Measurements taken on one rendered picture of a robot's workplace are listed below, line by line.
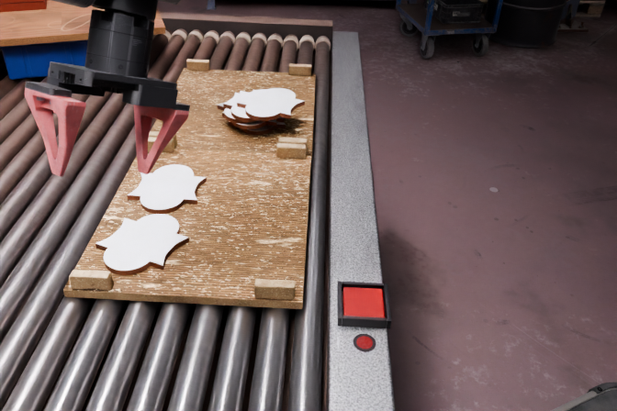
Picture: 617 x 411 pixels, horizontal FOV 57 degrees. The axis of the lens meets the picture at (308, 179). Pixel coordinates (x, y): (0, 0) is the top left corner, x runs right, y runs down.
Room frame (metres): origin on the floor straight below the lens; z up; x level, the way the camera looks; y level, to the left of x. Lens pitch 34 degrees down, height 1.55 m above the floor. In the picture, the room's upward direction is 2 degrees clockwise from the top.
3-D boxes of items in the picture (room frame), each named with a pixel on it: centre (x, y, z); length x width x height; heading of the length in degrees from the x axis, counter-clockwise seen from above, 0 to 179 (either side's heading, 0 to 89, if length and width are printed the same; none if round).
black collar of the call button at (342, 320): (0.61, -0.09, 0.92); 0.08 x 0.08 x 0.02; 89
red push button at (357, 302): (0.61, -0.09, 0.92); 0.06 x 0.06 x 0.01; 89
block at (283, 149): (0.99, 0.04, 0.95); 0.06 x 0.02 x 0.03; 89
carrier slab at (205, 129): (1.21, 0.17, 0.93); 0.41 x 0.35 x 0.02; 0
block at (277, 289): (0.60, 0.04, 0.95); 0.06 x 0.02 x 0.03; 89
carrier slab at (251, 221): (0.80, 0.17, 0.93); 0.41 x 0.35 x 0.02; 179
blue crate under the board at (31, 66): (1.52, 0.68, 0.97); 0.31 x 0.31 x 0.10; 21
